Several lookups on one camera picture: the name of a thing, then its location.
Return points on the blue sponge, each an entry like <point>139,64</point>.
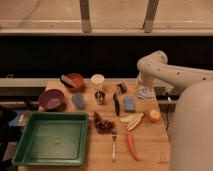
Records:
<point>129,104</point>

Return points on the orange fruit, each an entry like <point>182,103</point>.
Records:
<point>154,115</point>

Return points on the purple bowl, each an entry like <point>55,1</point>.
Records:
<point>51,99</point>

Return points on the metal window post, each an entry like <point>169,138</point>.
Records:
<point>150,15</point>
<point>85,16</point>

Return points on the yellow banana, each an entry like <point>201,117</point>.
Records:
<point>132,120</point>

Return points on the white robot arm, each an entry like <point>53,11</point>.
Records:
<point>192,128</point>

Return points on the small metal cup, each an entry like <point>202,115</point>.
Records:
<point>100,97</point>

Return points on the silver fork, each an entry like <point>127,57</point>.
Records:
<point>114,136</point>

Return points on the blue stone-shaped object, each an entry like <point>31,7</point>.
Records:
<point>78,100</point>

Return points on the bunch of dark grapes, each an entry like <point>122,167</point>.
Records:
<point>103,126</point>

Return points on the black handled peeler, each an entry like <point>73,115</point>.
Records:
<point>120,89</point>

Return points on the left metal window post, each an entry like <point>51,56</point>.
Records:
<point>85,16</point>

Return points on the green plastic tray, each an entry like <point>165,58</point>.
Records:
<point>53,139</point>

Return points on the orange bowl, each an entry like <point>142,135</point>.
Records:
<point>78,80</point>

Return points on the right metal window post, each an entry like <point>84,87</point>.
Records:
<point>150,15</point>

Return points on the dark sponge block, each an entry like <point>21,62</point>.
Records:
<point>68,81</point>

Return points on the blue object on floor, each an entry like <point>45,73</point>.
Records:
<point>20,119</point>

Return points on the orange carrot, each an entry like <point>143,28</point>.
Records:
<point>131,146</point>

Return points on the light blue towel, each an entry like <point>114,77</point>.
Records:
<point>145,93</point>

